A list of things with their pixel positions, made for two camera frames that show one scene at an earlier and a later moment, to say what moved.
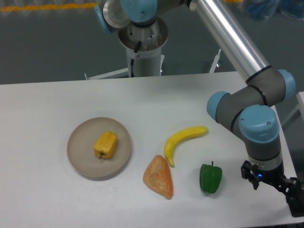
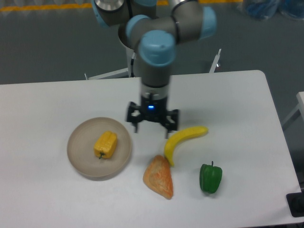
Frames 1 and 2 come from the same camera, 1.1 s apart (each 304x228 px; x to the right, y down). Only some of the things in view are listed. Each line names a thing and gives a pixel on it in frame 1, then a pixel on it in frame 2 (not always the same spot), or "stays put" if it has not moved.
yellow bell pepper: (105, 145) stays put
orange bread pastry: (158, 176) stays put
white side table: (300, 99) stays put
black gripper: (289, 186) -> (153, 110)
